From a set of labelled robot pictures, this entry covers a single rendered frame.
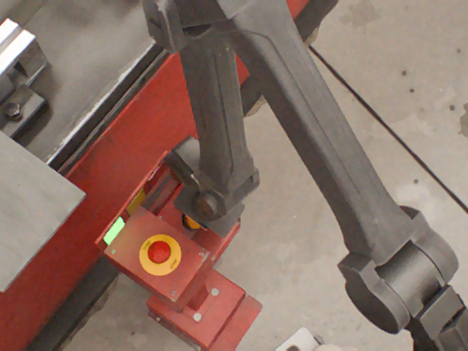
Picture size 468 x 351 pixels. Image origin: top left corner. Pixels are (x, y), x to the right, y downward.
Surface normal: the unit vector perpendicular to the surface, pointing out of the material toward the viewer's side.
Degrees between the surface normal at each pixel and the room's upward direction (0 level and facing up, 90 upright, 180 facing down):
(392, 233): 38
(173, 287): 0
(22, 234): 0
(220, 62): 77
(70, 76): 0
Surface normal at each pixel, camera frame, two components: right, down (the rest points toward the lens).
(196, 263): 0.00, -0.33
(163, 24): -0.72, 0.61
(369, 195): 0.48, 0.10
